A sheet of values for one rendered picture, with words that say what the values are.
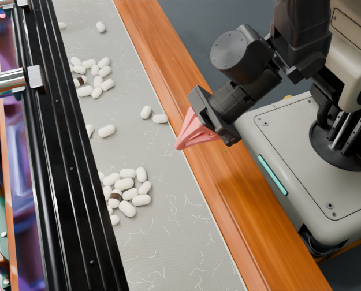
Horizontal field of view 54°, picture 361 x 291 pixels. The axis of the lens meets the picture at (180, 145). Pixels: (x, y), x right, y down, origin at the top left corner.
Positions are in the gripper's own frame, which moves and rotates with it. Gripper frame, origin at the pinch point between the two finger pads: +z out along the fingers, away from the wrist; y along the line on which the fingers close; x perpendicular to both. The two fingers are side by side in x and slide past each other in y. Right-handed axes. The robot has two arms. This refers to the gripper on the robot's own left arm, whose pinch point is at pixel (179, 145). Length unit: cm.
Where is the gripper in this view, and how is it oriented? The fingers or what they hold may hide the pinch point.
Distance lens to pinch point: 61.1
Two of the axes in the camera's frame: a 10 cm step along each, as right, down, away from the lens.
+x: 6.1, 2.8, 7.4
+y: 3.6, 7.4, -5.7
